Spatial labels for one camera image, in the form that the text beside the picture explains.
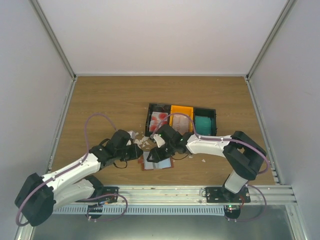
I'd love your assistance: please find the grey slotted cable duct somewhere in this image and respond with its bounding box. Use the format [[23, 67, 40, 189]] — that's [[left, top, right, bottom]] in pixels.
[[53, 204, 225, 216]]

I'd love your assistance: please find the black bin with red cards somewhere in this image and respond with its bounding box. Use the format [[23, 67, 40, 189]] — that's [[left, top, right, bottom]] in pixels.
[[144, 103, 171, 137]]

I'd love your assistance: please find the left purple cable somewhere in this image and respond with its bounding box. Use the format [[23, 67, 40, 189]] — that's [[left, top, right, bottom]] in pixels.
[[16, 113, 118, 227]]

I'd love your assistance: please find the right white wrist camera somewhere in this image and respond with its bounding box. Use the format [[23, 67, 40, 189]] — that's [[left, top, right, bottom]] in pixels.
[[153, 134, 166, 148]]

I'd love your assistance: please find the orange bin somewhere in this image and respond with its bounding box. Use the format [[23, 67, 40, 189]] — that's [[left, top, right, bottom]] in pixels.
[[169, 105, 194, 135]]

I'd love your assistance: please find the teal card stack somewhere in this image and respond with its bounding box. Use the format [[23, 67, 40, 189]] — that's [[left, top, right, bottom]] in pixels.
[[195, 115, 212, 136]]

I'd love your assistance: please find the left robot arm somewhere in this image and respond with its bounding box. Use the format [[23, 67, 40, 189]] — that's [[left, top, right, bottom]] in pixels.
[[14, 129, 143, 227]]

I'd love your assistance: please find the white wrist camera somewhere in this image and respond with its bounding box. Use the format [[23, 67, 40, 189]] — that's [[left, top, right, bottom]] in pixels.
[[153, 134, 166, 148], [126, 130, 139, 146]]

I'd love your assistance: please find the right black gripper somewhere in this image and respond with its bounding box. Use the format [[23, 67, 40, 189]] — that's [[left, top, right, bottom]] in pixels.
[[147, 141, 176, 163]]

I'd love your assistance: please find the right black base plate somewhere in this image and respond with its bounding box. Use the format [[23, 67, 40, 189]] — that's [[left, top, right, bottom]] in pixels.
[[203, 186, 251, 221]]

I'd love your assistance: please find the brown leather card holder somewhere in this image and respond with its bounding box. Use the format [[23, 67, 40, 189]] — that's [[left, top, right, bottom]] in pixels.
[[138, 151, 174, 171]]

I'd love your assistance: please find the red circle card stack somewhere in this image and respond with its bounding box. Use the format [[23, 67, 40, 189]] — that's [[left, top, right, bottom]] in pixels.
[[148, 111, 168, 133]]

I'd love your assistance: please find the white patterned card stack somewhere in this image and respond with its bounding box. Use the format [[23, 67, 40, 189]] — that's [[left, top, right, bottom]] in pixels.
[[172, 114, 190, 135]]

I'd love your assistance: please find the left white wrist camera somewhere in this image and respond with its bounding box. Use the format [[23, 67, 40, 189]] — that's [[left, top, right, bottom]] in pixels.
[[126, 130, 139, 146]]

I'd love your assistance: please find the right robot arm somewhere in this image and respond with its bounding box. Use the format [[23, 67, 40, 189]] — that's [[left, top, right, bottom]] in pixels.
[[146, 124, 268, 203]]

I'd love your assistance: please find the aluminium rail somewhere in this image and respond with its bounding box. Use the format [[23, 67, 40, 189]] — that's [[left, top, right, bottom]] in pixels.
[[99, 185, 298, 207]]

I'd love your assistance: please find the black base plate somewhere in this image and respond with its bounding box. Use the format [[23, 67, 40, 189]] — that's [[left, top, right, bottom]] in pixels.
[[76, 186, 120, 222], [203, 186, 251, 221]]

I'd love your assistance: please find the black bin with teal cards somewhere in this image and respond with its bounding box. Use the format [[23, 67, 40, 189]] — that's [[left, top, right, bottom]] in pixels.
[[193, 107, 217, 136]]

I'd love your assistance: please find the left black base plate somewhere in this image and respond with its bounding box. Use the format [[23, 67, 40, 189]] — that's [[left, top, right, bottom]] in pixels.
[[76, 186, 120, 222]]

